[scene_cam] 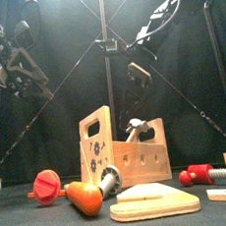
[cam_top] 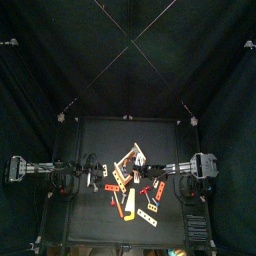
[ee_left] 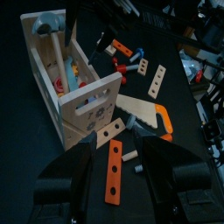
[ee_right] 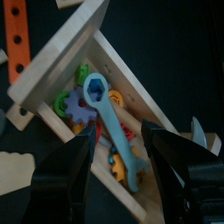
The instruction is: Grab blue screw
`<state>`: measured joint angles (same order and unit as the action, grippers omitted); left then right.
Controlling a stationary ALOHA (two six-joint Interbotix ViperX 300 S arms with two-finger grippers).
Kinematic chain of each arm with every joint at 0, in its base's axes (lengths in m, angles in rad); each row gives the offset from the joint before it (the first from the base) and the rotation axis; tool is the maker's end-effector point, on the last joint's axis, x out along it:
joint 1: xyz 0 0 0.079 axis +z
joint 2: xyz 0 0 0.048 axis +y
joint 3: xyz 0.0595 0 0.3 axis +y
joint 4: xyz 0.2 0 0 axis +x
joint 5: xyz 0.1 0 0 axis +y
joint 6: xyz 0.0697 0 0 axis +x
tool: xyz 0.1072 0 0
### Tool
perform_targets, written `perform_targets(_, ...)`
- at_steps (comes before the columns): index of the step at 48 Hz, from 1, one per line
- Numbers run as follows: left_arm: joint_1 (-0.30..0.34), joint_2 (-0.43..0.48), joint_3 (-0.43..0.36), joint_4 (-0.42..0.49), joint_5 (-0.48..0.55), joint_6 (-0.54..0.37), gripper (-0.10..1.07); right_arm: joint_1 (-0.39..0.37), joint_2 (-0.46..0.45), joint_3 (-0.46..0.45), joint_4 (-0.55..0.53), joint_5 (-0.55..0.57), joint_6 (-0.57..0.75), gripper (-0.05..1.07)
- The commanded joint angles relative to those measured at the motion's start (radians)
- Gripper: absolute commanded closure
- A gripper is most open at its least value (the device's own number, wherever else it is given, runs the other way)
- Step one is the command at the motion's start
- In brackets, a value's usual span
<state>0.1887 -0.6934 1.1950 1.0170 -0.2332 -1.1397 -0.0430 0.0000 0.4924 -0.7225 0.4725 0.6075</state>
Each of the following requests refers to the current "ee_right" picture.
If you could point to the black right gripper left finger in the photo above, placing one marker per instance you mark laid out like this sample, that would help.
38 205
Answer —
62 175

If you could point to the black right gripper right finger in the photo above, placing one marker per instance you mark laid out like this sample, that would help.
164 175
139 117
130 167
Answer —
180 163

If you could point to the grey toy screw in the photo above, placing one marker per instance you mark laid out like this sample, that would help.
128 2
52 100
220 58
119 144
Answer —
105 142

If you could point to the blue toy screw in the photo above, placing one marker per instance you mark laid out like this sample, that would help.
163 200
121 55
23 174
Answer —
95 88

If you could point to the grey toy tool blade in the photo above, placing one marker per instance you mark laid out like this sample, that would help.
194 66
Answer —
198 134

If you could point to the flat wooden toy piece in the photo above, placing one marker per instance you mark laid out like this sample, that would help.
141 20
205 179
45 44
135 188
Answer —
16 172

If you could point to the yellow toy gear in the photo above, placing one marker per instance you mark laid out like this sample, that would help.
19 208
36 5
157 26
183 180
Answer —
120 169

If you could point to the red toy gear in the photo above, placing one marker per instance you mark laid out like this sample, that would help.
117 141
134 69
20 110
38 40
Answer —
127 133

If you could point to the purple toy gear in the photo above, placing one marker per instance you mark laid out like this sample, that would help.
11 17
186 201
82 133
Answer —
78 108

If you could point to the green toy nut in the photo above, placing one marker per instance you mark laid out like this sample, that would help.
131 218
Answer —
60 103

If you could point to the blue toy wrench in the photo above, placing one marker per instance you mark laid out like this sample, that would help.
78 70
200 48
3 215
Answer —
112 122

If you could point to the natural wooden perforated bar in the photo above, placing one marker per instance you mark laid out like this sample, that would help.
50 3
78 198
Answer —
19 116

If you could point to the yellow toy nut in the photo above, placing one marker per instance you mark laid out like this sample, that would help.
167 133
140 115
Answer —
116 97

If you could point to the green toy bolt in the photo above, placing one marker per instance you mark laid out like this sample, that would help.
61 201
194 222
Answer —
82 73

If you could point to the wooden toy toolbox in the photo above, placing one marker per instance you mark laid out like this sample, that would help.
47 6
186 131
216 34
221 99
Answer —
96 73

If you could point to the orange perforated toy bar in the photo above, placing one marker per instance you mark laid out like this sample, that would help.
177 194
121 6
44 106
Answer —
17 40

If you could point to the small wooden block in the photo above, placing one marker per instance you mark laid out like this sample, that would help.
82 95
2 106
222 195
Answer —
67 3

